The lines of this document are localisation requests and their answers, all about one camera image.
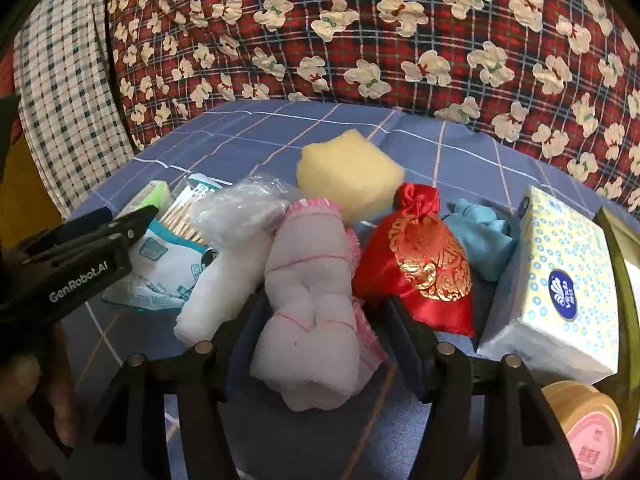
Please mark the red plaid floral blanket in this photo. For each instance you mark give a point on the red plaid floral blanket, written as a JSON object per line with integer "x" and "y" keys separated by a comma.
{"x": 375, "y": 35}

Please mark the blue plaid bed sheet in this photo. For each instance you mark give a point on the blue plaid bed sheet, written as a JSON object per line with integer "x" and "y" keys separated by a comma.
{"x": 280, "y": 130}

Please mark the yellow wooden board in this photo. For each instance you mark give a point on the yellow wooden board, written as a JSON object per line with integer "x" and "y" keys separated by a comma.
{"x": 20, "y": 200}

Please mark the round tin with pink lid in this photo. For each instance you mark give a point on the round tin with pink lid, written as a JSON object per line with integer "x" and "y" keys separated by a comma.
{"x": 587, "y": 425}

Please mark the white towel with pink trim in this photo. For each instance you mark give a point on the white towel with pink trim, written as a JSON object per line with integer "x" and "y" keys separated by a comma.
{"x": 305, "y": 300}

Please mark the person's left hand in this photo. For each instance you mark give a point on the person's left hand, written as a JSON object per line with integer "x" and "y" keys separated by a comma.
{"x": 22, "y": 385}

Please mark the green small box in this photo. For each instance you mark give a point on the green small box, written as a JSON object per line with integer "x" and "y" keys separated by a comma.
{"x": 147, "y": 197}

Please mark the olive gold tin box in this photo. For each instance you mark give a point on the olive gold tin box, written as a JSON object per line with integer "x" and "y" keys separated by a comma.
{"x": 622, "y": 260}

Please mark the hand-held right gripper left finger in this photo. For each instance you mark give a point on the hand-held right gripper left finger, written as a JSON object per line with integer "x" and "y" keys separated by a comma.
{"x": 246, "y": 350}

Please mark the white green checked cloth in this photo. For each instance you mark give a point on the white green checked cloth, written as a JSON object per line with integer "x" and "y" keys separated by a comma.
{"x": 65, "y": 110}

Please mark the clear plastic bag white filling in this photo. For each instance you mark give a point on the clear plastic bag white filling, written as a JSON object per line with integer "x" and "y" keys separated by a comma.
{"x": 225, "y": 260}

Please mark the red satin pouch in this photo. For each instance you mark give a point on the red satin pouch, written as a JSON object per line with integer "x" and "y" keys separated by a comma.
{"x": 415, "y": 260}

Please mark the cotton swab pack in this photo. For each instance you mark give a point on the cotton swab pack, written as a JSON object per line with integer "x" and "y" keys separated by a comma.
{"x": 160, "y": 265}

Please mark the dotted tissue pack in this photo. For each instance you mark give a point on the dotted tissue pack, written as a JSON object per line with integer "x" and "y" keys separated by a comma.
{"x": 560, "y": 270}

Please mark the yellow sponge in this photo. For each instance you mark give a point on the yellow sponge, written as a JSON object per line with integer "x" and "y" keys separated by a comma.
{"x": 350, "y": 175}

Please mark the teal cloth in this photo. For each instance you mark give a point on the teal cloth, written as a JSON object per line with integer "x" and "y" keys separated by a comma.
{"x": 480, "y": 240}

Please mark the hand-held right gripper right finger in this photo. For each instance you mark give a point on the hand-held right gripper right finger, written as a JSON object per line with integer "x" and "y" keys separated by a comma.
{"x": 406, "y": 345}

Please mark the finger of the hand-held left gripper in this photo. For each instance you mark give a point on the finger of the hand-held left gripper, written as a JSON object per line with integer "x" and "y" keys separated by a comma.
{"x": 132, "y": 225}

